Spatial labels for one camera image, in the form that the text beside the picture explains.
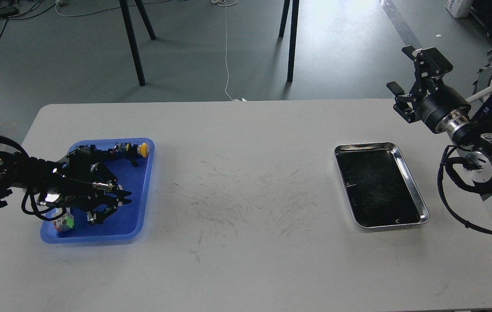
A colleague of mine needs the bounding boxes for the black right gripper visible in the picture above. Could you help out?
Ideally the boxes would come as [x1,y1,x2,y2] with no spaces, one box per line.
[386,45,470,133]

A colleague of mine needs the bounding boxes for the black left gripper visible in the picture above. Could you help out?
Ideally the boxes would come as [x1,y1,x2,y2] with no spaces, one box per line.
[59,152,132,225]

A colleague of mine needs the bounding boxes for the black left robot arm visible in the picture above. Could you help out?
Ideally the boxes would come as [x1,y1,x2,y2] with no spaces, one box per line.
[0,136,140,231]

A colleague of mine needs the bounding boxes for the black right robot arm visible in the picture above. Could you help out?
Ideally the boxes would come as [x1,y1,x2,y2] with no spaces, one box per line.
[386,45,492,235]

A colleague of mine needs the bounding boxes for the blue plastic tray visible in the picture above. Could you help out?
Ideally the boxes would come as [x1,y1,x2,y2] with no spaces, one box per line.
[40,137,155,244]

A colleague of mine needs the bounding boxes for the white cardboard box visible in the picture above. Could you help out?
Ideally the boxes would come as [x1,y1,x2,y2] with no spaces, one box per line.
[444,0,474,19]

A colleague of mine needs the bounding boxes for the silver metal tray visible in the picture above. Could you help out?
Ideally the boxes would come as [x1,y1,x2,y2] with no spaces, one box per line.
[334,142,430,231]

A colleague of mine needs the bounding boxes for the black tripod legs right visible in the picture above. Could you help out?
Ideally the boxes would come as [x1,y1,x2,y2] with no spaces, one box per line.
[279,0,300,84]

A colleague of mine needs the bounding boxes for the black tripod legs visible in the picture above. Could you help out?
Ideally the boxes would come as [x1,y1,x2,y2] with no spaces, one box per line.
[118,0,157,86]
[279,0,300,84]

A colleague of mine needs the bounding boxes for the black tripod legs left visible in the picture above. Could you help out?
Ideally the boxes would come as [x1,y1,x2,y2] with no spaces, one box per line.
[118,0,157,86]

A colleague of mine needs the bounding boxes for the white green switch block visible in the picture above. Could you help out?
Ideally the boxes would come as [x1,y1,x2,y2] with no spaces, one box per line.
[52,208,74,233]

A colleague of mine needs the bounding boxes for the yellow push button switch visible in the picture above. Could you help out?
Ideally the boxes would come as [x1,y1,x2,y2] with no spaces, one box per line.
[107,142,149,167]

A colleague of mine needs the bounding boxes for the white floor cable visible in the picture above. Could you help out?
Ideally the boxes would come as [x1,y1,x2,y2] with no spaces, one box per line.
[210,0,246,102]

